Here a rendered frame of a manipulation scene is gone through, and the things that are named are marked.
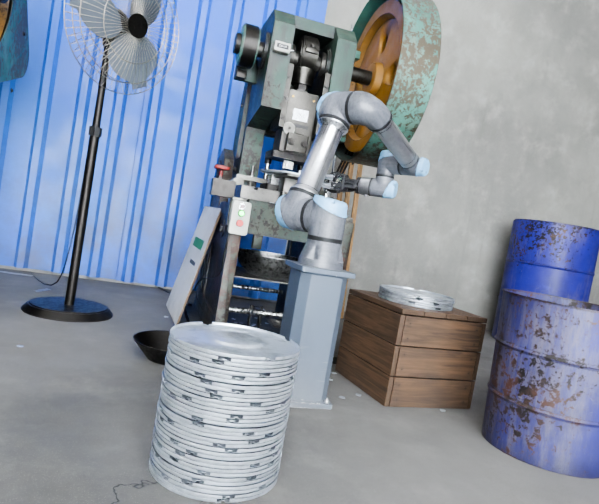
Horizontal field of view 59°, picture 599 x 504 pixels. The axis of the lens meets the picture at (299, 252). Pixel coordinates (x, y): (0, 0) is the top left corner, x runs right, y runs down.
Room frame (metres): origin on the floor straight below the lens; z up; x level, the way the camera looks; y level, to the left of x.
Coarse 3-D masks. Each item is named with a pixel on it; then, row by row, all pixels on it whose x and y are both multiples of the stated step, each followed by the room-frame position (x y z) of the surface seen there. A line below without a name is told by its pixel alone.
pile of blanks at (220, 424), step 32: (192, 352) 1.05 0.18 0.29; (192, 384) 1.06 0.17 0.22; (224, 384) 1.03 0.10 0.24; (256, 384) 1.05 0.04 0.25; (288, 384) 1.11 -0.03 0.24; (160, 416) 1.11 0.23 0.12; (192, 416) 1.05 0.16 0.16; (224, 416) 1.03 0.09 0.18; (256, 416) 1.05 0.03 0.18; (160, 448) 1.08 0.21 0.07; (192, 448) 1.03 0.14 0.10; (224, 448) 1.05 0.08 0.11; (256, 448) 1.06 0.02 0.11; (160, 480) 1.07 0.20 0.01; (192, 480) 1.03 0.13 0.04; (224, 480) 1.03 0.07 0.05; (256, 480) 1.07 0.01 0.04
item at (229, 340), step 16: (176, 336) 1.12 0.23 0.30; (192, 336) 1.14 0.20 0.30; (208, 336) 1.15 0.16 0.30; (224, 336) 1.17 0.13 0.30; (240, 336) 1.19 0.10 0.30; (256, 336) 1.25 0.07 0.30; (272, 336) 1.28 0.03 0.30; (208, 352) 1.03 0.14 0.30; (224, 352) 1.06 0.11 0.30; (240, 352) 1.08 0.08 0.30; (256, 352) 1.10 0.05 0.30; (272, 352) 1.12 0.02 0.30; (288, 352) 1.15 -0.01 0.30
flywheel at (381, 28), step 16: (384, 16) 2.60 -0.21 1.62; (400, 16) 2.38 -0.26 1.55; (368, 32) 2.75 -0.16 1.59; (384, 32) 2.63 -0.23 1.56; (400, 32) 2.35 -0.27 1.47; (368, 48) 2.80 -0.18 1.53; (384, 48) 2.67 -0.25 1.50; (400, 48) 2.32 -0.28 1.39; (368, 64) 2.76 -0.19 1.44; (384, 64) 2.56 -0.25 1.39; (384, 80) 2.52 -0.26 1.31; (384, 96) 2.49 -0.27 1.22; (352, 128) 2.81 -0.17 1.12; (352, 144) 2.69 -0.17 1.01
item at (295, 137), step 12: (300, 96) 2.44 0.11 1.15; (312, 96) 2.46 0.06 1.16; (288, 108) 2.43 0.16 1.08; (300, 108) 2.44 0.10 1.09; (312, 108) 2.46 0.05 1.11; (288, 120) 2.43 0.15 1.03; (300, 120) 2.44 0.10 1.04; (312, 120) 2.46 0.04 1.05; (276, 132) 2.52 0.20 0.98; (288, 132) 2.40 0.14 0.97; (300, 132) 2.45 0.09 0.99; (312, 132) 2.46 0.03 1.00; (276, 144) 2.48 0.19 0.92; (288, 144) 2.40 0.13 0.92; (300, 144) 2.42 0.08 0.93
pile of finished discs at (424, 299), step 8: (384, 288) 2.03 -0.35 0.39; (392, 288) 2.12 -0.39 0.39; (400, 288) 2.18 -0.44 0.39; (408, 288) 2.22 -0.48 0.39; (384, 296) 2.02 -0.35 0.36; (392, 296) 1.98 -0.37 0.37; (400, 296) 2.03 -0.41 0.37; (408, 296) 1.94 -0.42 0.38; (416, 296) 1.96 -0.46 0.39; (424, 296) 2.01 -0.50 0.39; (432, 296) 2.05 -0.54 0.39; (440, 296) 2.12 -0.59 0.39; (448, 296) 2.12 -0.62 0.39; (408, 304) 1.94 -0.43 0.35; (416, 304) 1.94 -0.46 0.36; (424, 304) 1.93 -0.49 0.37; (432, 304) 1.94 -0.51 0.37; (440, 304) 1.95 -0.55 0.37; (448, 304) 2.04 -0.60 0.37
